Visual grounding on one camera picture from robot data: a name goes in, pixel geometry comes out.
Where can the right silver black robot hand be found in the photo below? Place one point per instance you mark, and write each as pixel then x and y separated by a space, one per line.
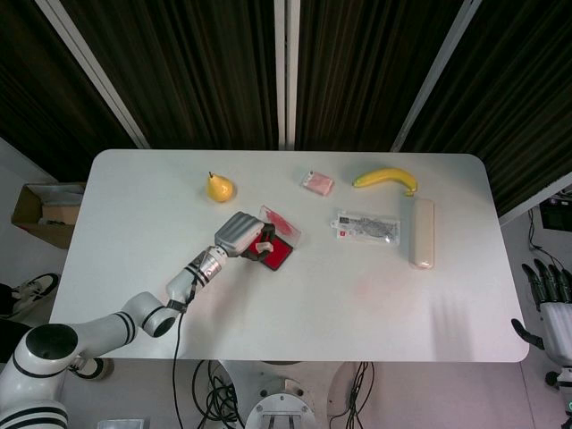
pixel 556 326

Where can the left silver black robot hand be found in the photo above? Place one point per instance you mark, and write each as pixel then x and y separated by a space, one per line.
pixel 237 232

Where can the small pink white object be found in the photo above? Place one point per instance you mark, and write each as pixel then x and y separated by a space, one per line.
pixel 263 246

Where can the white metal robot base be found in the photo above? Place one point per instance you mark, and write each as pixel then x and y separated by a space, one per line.
pixel 279 402

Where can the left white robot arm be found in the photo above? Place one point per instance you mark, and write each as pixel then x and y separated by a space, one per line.
pixel 111 324

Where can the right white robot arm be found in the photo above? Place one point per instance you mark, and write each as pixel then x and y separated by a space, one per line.
pixel 564 380

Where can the yellow pear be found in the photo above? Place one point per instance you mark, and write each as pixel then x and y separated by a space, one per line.
pixel 220 190

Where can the red ink pad clear lid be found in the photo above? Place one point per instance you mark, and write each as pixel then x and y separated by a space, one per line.
pixel 282 254

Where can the pink eraser in wrapper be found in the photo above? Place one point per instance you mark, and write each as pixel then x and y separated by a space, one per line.
pixel 318 182

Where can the ruler set in clear pack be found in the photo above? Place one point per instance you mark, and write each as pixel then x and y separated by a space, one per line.
pixel 366 227

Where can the yellow banana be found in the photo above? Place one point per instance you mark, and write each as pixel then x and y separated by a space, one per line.
pixel 389 175

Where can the beige pencil case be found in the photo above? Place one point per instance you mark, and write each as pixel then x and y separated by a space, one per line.
pixel 423 232

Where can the dark pleated curtain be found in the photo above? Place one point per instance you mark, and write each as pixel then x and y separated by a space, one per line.
pixel 201 67

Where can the black and white sneaker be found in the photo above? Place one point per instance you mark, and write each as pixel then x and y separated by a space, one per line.
pixel 96 368
pixel 33 292

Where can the brown cardboard box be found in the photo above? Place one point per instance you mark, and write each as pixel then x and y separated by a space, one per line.
pixel 31 201

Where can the grey metal plate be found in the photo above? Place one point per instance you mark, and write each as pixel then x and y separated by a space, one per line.
pixel 120 423

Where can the white metal frame beam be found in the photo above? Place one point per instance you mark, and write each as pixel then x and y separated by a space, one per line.
pixel 532 203

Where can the white metal frame post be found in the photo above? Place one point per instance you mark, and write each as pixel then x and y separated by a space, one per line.
pixel 435 71
pixel 287 71
pixel 94 73

